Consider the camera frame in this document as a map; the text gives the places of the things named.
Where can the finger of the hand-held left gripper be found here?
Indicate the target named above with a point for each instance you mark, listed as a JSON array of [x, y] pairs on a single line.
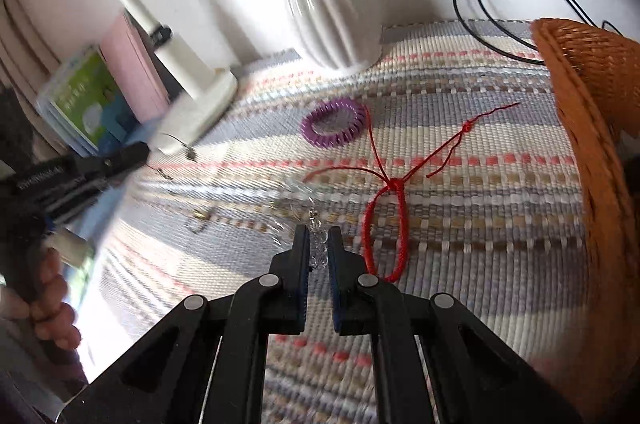
[[120, 161]]

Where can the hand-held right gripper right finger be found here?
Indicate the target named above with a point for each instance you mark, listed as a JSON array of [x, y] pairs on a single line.
[[336, 299]]

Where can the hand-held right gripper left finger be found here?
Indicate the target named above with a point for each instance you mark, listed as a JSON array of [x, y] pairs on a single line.
[[301, 299]]

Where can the person's left forearm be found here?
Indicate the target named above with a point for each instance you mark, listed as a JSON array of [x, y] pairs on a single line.
[[30, 384]]

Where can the person's left hand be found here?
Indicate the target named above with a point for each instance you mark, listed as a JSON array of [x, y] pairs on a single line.
[[55, 299]]

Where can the green cover book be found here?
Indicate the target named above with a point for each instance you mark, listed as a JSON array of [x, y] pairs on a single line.
[[85, 98]]

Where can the pink tablet case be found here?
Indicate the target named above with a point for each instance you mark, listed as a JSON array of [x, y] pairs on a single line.
[[135, 73]]

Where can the white desk lamp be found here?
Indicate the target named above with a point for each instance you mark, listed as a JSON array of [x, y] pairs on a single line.
[[200, 98]]

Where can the striped woven table mat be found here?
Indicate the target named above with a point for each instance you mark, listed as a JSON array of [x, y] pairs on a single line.
[[475, 254]]

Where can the striped curtain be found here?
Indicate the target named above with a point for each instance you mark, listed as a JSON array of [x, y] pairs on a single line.
[[20, 53]]

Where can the brown wicker basket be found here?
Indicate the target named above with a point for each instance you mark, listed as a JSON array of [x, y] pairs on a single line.
[[600, 153]]

